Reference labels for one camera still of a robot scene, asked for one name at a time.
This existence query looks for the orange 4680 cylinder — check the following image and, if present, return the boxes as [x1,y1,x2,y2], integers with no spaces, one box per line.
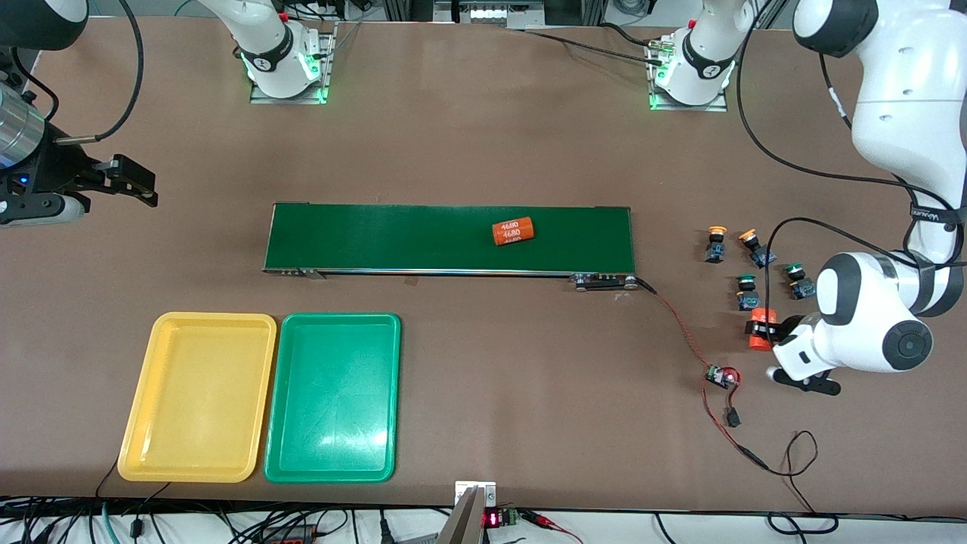
[748,308,780,353]
[491,216,536,247]

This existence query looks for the yellow plastic tray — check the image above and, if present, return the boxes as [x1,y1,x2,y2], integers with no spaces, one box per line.
[117,311,278,484]

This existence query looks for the green conveyor belt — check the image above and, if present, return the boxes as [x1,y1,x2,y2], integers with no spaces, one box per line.
[261,202,639,292]

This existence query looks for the green plastic tray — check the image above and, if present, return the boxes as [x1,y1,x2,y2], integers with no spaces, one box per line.
[264,312,402,484]

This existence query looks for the red clip lead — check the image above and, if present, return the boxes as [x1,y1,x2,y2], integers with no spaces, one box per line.
[521,510,584,544]

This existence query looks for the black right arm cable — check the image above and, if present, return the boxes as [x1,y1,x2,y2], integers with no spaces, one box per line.
[53,0,144,146]

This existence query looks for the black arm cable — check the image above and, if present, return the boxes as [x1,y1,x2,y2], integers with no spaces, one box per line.
[737,0,967,318]
[53,0,144,146]

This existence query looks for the thin black cable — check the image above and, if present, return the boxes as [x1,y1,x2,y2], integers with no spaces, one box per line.
[744,429,841,536]

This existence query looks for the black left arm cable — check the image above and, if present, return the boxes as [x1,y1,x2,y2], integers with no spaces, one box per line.
[737,0,967,318]

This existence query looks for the conveyor motor bracket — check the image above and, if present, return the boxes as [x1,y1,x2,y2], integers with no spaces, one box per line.
[569,272,640,292]

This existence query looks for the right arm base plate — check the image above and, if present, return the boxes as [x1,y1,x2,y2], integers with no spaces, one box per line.
[249,21,338,105]

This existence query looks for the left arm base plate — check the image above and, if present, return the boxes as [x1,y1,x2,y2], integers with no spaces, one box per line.
[648,42,730,113]

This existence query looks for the black cable with plug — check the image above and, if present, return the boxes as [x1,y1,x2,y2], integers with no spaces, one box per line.
[125,482,173,539]

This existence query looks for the black base supply cable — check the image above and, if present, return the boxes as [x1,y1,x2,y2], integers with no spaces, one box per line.
[521,21,669,67]

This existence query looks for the grey metal camera mount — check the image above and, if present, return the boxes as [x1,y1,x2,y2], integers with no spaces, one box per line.
[437,481,498,544]

